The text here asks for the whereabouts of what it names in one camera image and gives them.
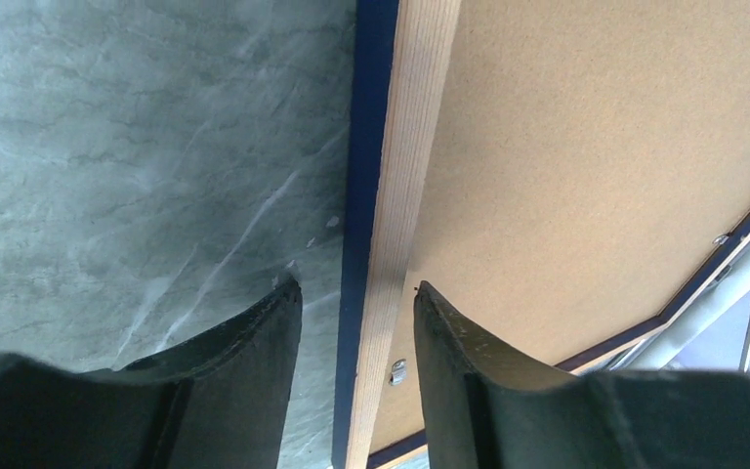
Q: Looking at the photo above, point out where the blue picture frame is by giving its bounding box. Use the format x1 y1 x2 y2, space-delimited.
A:
333 1 750 468

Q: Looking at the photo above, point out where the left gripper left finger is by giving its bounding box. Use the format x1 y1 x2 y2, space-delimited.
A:
0 277 303 468

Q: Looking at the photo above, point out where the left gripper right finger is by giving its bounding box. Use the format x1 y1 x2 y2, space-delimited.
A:
413 282 750 468

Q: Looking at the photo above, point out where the white PVC pipe structure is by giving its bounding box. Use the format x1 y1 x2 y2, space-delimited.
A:
604 243 750 370

